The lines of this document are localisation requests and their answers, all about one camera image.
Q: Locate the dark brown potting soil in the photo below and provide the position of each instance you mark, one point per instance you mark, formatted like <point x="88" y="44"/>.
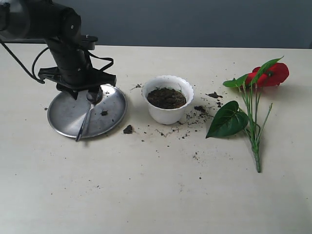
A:
<point x="166" y="98"/>

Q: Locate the white scalloped plastic pot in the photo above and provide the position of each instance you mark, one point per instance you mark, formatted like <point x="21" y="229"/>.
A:
<point x="168" y="116"/>

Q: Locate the soil clump near plate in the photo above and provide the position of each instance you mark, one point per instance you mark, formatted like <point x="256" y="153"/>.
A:
<point x="128" y="130"/>

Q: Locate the steel spoon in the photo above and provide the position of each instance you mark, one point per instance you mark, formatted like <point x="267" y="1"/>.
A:
<point x="80" y="132"/>

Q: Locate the round steel plate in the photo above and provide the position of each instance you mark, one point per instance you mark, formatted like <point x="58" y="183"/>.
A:
<point x="66" y="115"/>

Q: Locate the soil clump near flower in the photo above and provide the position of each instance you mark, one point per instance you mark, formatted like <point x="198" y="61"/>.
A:
<point x="214" y="95"/>

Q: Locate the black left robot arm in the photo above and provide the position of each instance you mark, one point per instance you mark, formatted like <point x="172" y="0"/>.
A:
<point x="60" y="27"/>

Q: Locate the artificial red flower plant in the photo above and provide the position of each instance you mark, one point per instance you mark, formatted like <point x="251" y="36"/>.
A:
<point x="230" y="119"/>

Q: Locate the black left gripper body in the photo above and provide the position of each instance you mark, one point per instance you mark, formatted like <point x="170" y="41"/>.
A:
<point x="78" y="79"/>

